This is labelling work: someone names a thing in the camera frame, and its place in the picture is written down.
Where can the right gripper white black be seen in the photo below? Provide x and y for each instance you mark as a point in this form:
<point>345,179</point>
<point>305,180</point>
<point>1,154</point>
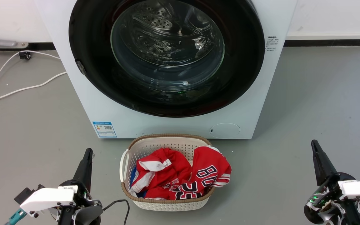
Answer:
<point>358,189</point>

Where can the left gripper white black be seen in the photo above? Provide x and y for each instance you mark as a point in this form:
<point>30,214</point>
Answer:
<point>47,198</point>

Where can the black round glass washer door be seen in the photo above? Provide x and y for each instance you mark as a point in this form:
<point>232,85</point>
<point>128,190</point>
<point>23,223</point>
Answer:
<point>167,56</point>

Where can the white front-load washing machine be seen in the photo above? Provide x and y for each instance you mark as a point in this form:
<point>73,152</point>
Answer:
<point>83,103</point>

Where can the blue energy label sticker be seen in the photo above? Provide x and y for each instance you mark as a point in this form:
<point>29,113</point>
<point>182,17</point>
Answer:
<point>104,129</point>

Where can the blue cloth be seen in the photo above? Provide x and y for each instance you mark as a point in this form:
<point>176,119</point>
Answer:
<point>133,178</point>

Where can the cream plastic laundry basket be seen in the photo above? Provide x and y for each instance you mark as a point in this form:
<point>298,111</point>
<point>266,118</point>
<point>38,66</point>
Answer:
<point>155,147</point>

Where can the red garment with white trim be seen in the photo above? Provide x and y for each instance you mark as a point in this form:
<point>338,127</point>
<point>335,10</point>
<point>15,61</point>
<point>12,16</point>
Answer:
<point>167,172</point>

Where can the red jersey with black numbers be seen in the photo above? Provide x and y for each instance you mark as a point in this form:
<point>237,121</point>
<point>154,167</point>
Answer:
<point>209,168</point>

